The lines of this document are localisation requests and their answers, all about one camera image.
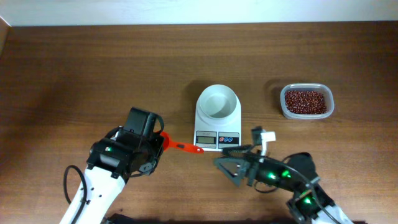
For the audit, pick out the orange measuring scoop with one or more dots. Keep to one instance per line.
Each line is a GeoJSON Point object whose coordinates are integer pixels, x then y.
{"type": "Point", "coordinates": [170, 144]}

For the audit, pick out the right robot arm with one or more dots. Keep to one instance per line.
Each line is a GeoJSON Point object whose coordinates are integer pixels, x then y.
{"type": "Point", "coordinates": [296, 173]}

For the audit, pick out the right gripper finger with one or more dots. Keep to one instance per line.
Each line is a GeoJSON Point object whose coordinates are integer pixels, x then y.
{"type": "Point", "coordinates": [237, 150]}
{"type": "Point", "coordinates": [234, 169]}

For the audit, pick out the red adzuki beans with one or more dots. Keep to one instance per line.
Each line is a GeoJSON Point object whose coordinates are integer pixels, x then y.
{"type": "Point", "coordinates": [305, 102]}

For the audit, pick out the white digital kitchen scale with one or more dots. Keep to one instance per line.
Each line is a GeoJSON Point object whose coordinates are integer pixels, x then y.
{"type": "Point", "coordinates": [216, 134]}

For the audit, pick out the clear plastic container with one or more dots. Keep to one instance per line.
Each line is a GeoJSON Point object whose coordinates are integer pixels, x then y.
{"type": "Point", "coordinates": [330, 104]}

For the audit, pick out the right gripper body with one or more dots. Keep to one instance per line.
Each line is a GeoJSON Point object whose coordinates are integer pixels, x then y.
{"type": "Point", "coordinates": [250, 168]}

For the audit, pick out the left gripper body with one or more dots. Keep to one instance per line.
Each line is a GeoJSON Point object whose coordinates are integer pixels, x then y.
{"type": "Point", "coordinates": [153, 150]}

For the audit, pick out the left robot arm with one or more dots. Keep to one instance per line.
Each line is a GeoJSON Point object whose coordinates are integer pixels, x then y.
{"type": "Point", "coordinates": [125, 152]}

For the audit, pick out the white round bowl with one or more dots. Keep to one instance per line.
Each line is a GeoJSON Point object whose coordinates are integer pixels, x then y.
{"type": "Point", "coordinates": [218, 101]}

